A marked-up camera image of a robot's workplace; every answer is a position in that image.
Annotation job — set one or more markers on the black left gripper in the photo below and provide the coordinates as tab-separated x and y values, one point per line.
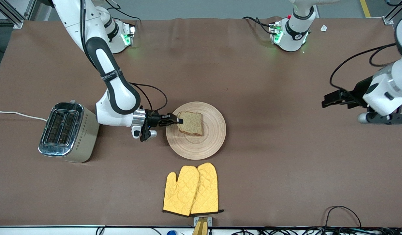
358	92

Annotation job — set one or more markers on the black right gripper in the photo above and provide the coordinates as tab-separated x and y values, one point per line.
152	120

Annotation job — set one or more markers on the brown toast slice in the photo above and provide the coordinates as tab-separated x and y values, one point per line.
191	124

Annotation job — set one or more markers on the round light wooden plate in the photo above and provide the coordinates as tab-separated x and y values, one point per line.
200	147

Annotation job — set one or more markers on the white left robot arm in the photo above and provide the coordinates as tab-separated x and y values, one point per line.
386	88

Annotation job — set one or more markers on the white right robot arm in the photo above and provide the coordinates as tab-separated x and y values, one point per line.
119	94

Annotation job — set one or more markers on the yellow quilted oven mitt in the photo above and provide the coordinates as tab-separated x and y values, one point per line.
180	192
207	189

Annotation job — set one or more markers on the small white paper scrap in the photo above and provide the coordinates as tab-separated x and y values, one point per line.
323	28

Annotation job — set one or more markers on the brown table cover sheet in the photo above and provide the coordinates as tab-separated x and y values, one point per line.
220	65

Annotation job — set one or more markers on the beige chrome two-slot toaster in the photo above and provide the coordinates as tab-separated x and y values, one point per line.
85	133

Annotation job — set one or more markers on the wooden stick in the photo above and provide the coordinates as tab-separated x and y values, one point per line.
200	228

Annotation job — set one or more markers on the small blue cap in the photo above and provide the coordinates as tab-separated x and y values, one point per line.
171	233

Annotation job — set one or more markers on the aluminium corner bracket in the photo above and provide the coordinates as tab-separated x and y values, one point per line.
388	21

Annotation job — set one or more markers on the small metal table bracket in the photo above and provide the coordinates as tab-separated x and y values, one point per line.
210	221

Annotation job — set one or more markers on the aluminium frame profile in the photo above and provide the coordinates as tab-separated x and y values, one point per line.
16	21

